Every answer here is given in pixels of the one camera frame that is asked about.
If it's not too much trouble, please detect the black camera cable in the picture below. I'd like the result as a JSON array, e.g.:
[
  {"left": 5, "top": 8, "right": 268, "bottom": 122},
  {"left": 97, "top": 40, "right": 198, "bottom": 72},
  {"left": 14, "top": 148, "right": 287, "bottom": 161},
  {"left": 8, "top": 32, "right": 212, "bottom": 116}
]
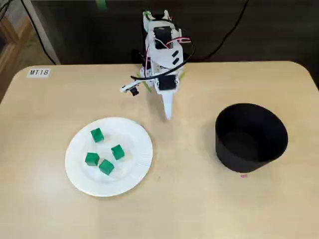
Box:
[{"left": 131, "top": 36, "right": 196, "bottom": 81}]

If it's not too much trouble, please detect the thin black cable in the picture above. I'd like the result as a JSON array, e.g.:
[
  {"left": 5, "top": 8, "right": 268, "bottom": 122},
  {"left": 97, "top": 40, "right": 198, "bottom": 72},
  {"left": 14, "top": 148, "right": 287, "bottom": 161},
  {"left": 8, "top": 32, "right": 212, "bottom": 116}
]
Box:
[
  {"left": 21, "top": 0, "right": 58, "bottom": 65},
  {"left": 0, "top": 0, "right": 13, "bottom": 19}
]

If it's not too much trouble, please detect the long black power cable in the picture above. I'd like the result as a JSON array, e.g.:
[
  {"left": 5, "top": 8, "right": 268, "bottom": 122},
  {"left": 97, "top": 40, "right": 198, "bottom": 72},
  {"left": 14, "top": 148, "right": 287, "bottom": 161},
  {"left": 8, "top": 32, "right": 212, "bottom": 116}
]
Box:
[{"left": 185, "top": 0, "right": 251, "bottom": 63}]

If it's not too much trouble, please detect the wrist camera on white mount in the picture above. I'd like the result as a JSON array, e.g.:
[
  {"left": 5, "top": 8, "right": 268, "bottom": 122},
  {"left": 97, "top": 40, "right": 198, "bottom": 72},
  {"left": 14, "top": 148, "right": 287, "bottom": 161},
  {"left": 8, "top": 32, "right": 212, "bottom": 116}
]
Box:
[{"left": 121, "top": 79, "right": 142, "bottom": 97}]

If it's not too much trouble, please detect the green cube block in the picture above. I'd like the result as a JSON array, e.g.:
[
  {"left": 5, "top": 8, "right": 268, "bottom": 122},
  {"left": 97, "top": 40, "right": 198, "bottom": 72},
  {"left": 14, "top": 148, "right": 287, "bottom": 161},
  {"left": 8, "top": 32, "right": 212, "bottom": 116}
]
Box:
[
  {"left": 99, "top": 159, "right": 115, "bottom": 176},
  {"left": 84, "top": 152, "right": 100, "bottom": 167},
  {"left": 90, "top": 127, "right": 105, "bottom": 143},
  {"left": 110, "top": 144, "right": 125, "bottom": 161}
]

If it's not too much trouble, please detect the white MT18 label sticker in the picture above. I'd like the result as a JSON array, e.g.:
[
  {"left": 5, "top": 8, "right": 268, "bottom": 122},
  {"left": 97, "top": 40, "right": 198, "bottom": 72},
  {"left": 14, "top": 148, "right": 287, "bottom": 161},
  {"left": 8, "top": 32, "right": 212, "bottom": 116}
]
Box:
[{"left": 26, "top": 68, "right": 50, "bottom": 78}]

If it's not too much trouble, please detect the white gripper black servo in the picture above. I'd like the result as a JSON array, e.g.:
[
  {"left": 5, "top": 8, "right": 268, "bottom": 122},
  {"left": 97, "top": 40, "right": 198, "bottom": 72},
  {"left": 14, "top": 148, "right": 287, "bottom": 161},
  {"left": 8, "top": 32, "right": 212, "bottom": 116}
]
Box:
[{"left": 154, "top": 72, "right": 181, "bottom": 120}]

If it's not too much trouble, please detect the white paper plate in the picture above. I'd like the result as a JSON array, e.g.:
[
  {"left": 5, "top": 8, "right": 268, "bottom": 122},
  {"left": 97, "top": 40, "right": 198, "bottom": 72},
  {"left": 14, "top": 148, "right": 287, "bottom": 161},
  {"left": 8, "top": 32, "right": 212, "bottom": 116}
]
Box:
[{"left": 64, "top": 117, "right": 154, "bottom": 198}]

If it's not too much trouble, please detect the red servo wire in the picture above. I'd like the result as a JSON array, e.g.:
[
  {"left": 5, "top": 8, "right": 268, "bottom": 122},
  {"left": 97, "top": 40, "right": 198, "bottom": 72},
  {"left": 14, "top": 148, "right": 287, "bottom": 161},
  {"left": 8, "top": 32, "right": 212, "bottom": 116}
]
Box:
[{"left": 144, "top": 36, "right": 192, "bottom": 73}]

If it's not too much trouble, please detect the wooden shelf frame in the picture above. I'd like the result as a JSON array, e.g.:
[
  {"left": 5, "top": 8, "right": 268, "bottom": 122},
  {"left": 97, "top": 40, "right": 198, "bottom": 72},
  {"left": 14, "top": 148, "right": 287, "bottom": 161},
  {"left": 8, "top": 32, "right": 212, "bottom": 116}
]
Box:
[{"left": 0, "top": 13, "right": 34, "bottom": 100}]

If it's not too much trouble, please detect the black round pot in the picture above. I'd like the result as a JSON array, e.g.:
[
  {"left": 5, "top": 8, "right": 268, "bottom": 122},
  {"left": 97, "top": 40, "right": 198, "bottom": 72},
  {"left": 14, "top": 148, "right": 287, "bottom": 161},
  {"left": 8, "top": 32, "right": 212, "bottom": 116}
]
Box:
[{"left": 214, "top": 103, "right": 289, "bottom": 173}]

